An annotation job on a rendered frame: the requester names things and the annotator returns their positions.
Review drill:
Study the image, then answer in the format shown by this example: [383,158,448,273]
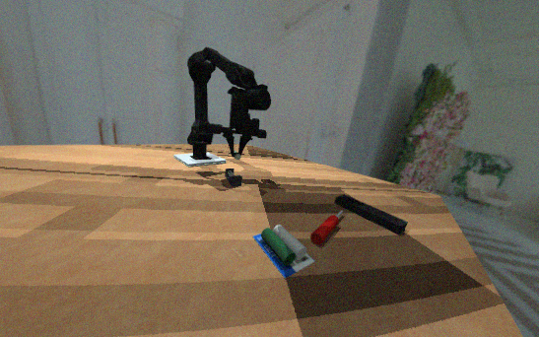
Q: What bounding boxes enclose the red screwdriver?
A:
[310,211,343,245]

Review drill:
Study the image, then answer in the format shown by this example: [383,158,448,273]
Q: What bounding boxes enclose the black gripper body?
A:
[208,107,267,139]

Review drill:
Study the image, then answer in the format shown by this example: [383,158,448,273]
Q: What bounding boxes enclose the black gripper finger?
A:
[223,134,235,157]
[238,136,253,155]

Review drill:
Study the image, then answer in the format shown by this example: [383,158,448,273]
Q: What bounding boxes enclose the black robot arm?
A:
[187,47,271,160]

